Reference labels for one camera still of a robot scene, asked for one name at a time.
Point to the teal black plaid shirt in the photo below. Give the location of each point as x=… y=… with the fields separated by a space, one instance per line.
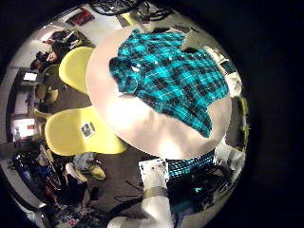
x=171 y=72

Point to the teal plaid cloth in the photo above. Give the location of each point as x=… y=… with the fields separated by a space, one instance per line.
x=190 y=164

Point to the yellow shell chair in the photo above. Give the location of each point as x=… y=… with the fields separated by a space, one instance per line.
x=128 y=18
x=76 y=68

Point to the white label sticker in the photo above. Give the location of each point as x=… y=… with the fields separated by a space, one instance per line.
x=87 y=129

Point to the large yellow chair with label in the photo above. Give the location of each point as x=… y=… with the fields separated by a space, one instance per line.
x=68 y=133

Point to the seated person with dark hair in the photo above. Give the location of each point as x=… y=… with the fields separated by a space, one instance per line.
x=47 y=58

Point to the person in dark clothes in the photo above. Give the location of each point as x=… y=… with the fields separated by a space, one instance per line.
x=79 y=180

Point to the computer monitor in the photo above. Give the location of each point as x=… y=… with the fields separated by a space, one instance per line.
x=30 y=76

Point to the white desk with red item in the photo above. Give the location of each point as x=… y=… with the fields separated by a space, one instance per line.
x=23 y=127

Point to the red wall poster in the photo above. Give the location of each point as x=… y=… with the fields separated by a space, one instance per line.
x=80 y=17

